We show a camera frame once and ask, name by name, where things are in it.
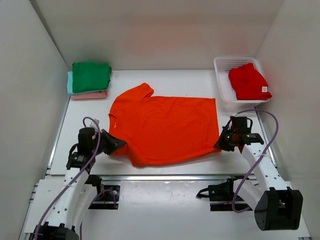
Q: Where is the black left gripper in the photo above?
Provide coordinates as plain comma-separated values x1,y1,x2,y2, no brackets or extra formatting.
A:
92,127,127,154

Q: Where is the orange t shirt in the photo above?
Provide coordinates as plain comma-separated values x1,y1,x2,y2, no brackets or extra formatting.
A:
108,83,220,168

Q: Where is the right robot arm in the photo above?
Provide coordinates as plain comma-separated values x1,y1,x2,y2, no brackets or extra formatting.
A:
214,116,303,231

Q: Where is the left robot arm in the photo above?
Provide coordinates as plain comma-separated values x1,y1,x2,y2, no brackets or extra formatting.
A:
30,127,126,240

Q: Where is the white plastic basket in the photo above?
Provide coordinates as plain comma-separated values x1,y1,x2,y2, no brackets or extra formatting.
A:
213,56,270,109

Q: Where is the red t shirt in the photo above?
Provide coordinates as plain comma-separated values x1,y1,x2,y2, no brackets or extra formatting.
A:
228,63,272,101

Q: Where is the pink folded t shirt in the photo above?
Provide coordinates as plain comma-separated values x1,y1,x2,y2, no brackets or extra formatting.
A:
70,89,108,100

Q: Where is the green folded t shirt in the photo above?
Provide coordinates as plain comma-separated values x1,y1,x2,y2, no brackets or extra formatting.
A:
72,62,112,94

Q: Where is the teal folded t shirt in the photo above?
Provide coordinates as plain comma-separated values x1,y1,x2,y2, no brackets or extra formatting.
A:
66,71,107,95

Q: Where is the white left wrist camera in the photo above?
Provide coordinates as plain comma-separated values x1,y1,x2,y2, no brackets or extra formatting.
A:
89,119,100,133

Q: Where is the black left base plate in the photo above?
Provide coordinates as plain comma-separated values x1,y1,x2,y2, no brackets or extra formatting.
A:
89,181,121,210

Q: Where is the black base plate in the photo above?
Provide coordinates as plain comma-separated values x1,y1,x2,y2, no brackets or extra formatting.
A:
196,184,258,212
89,181,121,210

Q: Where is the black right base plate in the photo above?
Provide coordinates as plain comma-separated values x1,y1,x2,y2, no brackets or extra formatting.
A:
196,184,258,212

